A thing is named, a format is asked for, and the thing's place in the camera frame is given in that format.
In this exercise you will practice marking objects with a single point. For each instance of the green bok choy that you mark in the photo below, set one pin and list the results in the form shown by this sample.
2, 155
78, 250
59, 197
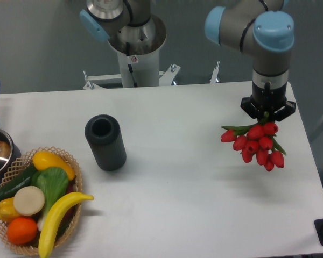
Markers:
53, 182

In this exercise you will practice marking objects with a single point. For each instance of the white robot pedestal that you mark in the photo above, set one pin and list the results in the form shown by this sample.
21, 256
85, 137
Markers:
137, 39

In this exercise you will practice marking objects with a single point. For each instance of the orange fruit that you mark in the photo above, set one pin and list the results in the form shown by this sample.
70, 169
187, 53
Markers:
22, 230

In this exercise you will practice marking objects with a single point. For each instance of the yellow bell pepper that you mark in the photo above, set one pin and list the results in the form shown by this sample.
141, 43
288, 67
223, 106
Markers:
8, 213

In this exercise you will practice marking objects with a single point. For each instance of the beige round biscuit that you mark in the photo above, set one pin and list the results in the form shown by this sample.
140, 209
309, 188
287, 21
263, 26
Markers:
29, 201

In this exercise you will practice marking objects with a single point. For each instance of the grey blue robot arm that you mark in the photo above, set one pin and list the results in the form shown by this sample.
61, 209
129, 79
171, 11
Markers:
260, 29

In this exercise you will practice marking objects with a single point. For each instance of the red tulip bouquet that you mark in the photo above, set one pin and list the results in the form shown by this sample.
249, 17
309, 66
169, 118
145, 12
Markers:
256, 141

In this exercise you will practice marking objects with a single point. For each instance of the yellow squash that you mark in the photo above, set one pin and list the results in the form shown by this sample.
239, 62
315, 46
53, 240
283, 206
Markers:
43, 160

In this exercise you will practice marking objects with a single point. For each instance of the dark grey ribbed vase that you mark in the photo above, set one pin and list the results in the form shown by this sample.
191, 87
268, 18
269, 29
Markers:
103, 134

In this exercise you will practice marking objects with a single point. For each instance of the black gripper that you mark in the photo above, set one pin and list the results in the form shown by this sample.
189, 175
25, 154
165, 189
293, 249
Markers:
266, 100

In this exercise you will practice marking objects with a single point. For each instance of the yellow banana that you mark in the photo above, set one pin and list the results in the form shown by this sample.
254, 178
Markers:
53, 219

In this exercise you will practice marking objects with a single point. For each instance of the dark green cucumber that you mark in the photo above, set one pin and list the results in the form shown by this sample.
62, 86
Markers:
22, 180

